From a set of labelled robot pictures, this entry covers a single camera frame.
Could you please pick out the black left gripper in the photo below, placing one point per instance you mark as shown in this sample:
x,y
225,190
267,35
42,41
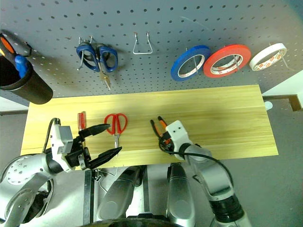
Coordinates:
x,y
79,156

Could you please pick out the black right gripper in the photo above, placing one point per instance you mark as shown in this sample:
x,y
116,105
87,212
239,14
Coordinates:
x,y
166,146

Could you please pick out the orange black pliers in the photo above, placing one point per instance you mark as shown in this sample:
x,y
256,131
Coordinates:
x,y
155,128

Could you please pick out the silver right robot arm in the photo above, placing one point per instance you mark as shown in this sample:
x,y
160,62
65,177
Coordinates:
x,y
213,179

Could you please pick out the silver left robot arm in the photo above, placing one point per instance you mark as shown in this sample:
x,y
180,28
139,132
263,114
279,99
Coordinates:
x,y
21,179

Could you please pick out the blue tape roll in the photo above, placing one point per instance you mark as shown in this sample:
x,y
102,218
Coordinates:
x,y
180,61

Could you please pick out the red tape roll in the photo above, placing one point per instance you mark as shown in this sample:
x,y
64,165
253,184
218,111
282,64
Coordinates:
x,y
213,60

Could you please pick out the white tape roll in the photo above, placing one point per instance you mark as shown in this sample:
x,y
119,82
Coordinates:
x,y
262,54

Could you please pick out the grey perforated pegboard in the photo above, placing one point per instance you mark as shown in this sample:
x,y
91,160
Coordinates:
x,y
151,14

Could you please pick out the silver right robot leg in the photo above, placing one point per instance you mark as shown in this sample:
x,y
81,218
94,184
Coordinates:
x,y
180,194

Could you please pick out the silver robot leg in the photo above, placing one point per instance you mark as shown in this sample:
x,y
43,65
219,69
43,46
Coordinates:
x,y
118,194
180,194

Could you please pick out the silver left robot leg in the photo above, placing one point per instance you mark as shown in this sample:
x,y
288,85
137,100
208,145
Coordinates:
x,y
118,194

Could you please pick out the dark rounded robot torso edge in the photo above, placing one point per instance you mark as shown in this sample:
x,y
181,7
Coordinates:
x,y
135,221

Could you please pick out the double metal peg hook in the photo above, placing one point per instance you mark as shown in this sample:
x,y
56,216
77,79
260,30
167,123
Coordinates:
x,y
82,59

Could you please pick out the black cylindrical tool holder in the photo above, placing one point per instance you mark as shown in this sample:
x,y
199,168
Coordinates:
x,y
33,89

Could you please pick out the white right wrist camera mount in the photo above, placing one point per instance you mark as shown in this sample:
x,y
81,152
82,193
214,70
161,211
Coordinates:
x,y
177,133

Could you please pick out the black metal table frame bar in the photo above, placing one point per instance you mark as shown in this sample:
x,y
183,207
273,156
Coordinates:
x,y
88,196

